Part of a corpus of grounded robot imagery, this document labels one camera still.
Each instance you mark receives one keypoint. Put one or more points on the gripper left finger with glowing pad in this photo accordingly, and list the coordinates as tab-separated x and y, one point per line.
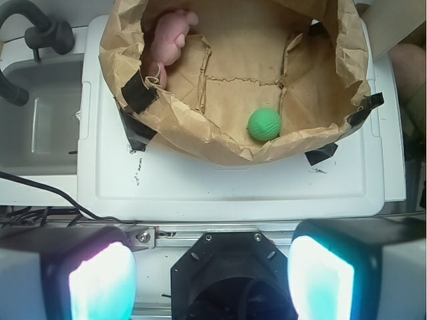
67	273

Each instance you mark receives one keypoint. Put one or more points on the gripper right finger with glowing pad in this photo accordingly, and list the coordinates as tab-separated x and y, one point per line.
361	268

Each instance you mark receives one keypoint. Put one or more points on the green ridged ball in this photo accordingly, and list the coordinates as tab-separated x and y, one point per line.
264	124

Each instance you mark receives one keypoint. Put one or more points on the white plastic tray lid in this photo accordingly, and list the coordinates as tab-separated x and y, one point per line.
159	184

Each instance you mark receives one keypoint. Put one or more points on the black tape piece right lower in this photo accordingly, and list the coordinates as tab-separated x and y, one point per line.
321	154

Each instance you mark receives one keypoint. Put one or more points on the black tape piece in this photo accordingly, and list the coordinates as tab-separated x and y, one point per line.
137	95
321	154
368	104
138	134

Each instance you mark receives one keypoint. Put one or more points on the grey sink basin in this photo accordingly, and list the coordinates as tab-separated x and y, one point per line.
41	137

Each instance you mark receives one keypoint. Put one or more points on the black tape piece left lower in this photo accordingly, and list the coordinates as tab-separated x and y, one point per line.
138	134

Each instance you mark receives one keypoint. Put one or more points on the black tape piece right upper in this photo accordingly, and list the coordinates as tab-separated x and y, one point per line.
368	104

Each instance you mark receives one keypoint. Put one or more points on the black tape piece left upper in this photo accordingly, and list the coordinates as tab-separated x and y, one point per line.
137	95

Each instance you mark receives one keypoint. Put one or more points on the brown paper bag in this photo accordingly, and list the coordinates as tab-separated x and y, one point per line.
308	60

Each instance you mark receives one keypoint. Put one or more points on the pink plush toy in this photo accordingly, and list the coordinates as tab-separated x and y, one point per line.
169	38

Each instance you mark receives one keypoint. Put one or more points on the aluminium rail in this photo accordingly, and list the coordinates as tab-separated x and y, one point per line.
153	235

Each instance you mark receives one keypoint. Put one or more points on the black octagonal mount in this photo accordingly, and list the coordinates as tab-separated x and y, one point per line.
231	278

